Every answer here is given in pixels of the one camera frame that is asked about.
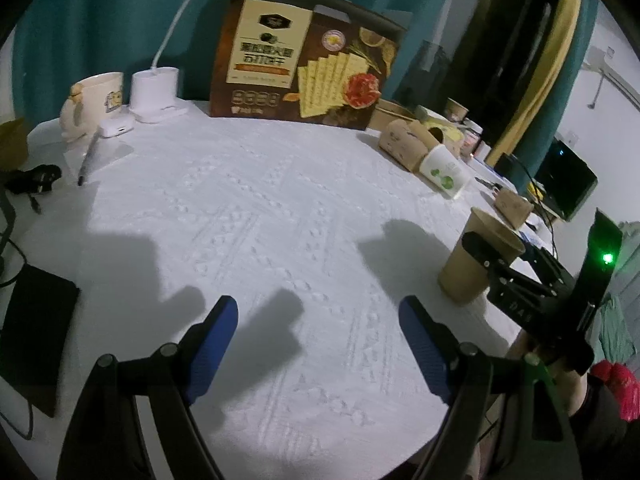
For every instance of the black flat device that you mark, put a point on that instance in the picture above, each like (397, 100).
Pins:
(34, 333)

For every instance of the brown cracker box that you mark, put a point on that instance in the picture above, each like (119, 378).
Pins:
(284, 62)

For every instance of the person's right hand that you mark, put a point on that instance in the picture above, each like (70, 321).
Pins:
(572, 388)

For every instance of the white paper cup green logo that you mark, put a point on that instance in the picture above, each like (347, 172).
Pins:
(441, 168)

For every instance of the speckled brown paper cup lying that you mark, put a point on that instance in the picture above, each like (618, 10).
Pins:
(407, 142)

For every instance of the white desk lamp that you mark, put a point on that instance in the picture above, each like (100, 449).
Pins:
(153, 92)

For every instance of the white earbuds case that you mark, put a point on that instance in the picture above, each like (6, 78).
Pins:
(118, 125)

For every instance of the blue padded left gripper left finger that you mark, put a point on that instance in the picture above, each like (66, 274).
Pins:
(105, 440)

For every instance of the grey pen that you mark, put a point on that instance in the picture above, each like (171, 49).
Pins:
(86, 164)

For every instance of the plain brown paper cup lying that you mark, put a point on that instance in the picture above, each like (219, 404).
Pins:
(432, 132)

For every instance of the cream ceramic mug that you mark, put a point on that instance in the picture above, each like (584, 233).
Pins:
(90, 101)

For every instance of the white patterned tablecloth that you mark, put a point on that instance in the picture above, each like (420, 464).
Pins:
(316, 235)

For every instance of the brown paper cup with leaf print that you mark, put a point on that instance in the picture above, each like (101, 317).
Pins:
(463, 278)

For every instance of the black monitor box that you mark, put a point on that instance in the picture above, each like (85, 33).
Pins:
(565, 180)

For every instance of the yellow sponge block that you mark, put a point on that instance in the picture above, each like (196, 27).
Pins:
(453, 137)

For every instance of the upright brown cup far back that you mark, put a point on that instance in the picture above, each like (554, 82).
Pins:
(454, 111)

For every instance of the brown paper cup near edge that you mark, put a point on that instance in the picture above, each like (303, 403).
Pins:
(513, 207)

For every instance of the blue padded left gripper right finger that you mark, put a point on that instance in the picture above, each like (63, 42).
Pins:
(534, 439)

